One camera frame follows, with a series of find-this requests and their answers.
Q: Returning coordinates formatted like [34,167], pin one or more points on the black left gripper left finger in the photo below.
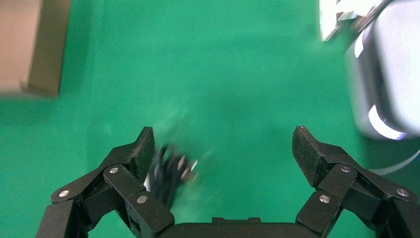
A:
[121,184]

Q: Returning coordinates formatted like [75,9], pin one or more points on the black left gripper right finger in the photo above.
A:
[341,184]

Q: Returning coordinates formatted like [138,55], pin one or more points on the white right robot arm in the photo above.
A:
[393,65]

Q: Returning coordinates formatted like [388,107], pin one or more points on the open brown cardboard box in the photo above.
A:
[19,39]

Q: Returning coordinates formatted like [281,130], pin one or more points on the green table cloth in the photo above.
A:
[210,65]

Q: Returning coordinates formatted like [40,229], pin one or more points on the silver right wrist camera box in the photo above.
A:
[331,16]

